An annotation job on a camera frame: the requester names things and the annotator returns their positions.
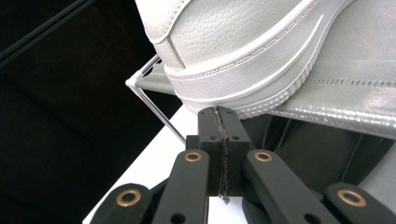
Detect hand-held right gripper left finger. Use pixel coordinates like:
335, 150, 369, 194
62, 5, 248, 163
186, 106, 226, 198

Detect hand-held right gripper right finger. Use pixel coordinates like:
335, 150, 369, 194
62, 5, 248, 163
217, 105, 253, 198

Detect white sneaker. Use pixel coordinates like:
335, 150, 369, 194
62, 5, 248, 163
134, 0, 355, 121

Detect metal shoe rack grey shelves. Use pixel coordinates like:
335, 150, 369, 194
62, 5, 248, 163
125, 0, 396, 145

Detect grey mat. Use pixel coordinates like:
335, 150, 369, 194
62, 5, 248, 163
82, 105, 250, 224

